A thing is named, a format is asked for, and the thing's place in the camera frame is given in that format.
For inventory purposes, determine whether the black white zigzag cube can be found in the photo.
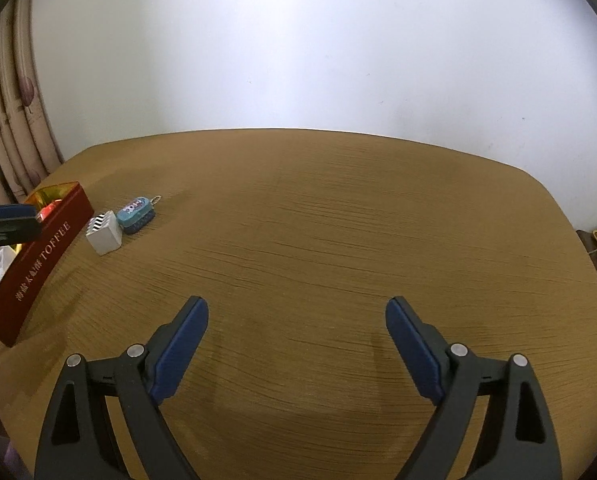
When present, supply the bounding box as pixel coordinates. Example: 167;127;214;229
86;210;124;257

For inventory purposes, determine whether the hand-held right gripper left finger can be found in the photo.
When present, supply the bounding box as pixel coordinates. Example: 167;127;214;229
34;296;210;480

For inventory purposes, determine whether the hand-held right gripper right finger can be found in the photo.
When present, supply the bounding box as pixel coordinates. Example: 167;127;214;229
385;296;563;480

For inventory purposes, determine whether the red tin box gold interior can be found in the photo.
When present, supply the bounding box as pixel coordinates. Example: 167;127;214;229
0;181;95;348

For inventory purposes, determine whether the beige patterned curtain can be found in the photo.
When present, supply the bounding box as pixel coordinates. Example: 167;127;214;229
0;0;65;207

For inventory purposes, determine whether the small blue keychain tin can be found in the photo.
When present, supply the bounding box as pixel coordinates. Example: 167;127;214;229
116;194;162;236

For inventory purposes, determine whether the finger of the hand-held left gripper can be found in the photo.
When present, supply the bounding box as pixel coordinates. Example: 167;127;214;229
0;200;38;223
0;216;44;257

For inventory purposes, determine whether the purple patterned clothing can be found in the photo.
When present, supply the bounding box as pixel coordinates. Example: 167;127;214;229
0;427;32;480

